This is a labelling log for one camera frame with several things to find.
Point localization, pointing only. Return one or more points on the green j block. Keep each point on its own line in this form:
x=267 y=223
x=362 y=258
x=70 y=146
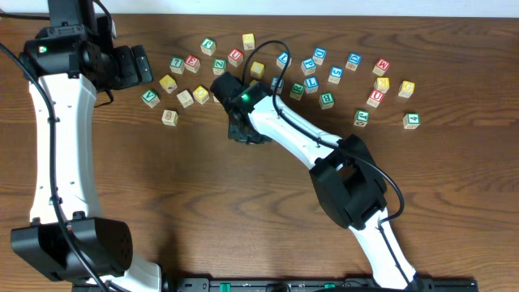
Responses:
x=208 y=46
x=361 y=118

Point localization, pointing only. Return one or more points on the yellow block top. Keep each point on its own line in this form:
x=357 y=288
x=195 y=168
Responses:
x=248 y=41

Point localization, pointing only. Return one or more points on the blue 5 block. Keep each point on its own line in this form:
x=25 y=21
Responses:
x=335 y=74

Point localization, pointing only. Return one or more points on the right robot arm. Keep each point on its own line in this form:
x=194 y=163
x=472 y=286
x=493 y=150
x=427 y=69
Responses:
x=349 y=185

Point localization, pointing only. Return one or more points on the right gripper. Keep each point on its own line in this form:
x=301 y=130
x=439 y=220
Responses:
x=234 y=133

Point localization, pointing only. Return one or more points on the blue D block right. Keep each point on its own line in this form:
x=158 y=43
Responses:
x=353 y=61

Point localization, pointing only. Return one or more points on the pineapple picture block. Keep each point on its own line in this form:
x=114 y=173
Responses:
x=170 y=118

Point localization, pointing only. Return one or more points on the green J block right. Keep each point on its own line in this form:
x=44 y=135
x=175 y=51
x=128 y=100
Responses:
x=361 y=118

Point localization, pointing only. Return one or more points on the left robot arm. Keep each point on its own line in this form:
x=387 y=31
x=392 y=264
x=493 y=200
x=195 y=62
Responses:
x=68 y=238

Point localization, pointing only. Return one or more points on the blue l block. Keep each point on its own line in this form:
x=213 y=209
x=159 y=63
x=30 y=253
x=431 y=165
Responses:
x=311 y=84
x=283 y=60

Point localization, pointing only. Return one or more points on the green J block top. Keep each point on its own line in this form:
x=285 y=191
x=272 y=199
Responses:
x=208 y=46

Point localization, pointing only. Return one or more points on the blue d block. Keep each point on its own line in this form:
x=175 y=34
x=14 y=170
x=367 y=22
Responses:
x=319 y=55
x=353 y=61

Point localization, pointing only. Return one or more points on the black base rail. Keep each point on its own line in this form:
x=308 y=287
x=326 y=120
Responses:
x=345 y=285

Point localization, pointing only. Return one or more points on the yellow S block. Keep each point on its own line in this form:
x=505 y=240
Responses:
x=253 y=82

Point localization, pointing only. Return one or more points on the green V block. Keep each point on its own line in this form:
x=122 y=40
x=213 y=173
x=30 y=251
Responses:
x=150 y=98

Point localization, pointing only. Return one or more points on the blue 2 block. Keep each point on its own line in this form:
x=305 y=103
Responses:
x=277 y=85

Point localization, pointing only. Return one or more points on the blue D block left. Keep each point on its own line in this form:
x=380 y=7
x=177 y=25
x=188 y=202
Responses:
x=319 y=55

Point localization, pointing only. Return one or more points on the yellow k block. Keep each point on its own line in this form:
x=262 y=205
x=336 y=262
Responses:
x=382 y=84
x=168 y=83

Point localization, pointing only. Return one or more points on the blue L block upper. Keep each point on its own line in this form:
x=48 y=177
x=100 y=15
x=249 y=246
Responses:
x=283 y=60

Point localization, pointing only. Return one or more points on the yellow C block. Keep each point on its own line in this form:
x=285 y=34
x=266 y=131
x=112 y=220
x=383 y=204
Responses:
x=257 y=70

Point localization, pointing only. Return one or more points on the green Z block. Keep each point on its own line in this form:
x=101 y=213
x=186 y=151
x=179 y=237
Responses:
x=219 y=66

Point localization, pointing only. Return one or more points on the red M block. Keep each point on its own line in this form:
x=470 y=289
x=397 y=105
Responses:
x=381 y=67

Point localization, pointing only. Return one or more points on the plain I engraved block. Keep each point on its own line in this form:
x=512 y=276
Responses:
x=185 y=98

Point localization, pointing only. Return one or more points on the green 4 block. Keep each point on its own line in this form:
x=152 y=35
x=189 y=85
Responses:
x=411 y=121

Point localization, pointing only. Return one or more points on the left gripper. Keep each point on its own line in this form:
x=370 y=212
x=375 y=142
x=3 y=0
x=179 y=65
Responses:
x=130 y=76

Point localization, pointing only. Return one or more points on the green 7 block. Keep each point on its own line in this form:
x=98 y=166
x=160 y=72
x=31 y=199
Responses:
x=177 y=65

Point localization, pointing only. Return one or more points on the red U block right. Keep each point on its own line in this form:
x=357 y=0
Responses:
x=375 y=98

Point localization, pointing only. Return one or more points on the red u block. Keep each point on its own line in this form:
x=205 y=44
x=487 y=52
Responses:
x=235 y=57
x=375 y=98

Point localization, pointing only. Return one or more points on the blue L block lower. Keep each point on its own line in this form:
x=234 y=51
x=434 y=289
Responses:
x=311 y=84

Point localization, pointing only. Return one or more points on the yellow K block right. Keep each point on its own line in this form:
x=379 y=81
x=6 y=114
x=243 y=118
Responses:
x=382 y=84

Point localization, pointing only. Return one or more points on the yellow G block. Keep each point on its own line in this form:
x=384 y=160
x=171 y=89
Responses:
x=406 y=89

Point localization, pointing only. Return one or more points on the yellow K block left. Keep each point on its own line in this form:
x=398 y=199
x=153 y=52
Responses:
x=168 y=83

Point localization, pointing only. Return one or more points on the red U block left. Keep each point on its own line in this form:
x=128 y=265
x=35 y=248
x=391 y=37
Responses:
x=235 y=57

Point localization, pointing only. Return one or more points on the red E block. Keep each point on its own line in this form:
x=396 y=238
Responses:
x=192 y=63

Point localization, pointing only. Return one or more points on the green R block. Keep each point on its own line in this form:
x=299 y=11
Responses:
x=297 y=91

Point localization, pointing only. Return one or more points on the green B block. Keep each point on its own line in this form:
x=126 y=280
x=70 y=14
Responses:
x=326 y=100

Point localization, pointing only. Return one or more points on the blue P block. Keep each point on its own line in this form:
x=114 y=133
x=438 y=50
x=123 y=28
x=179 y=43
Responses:
x=308 y=66

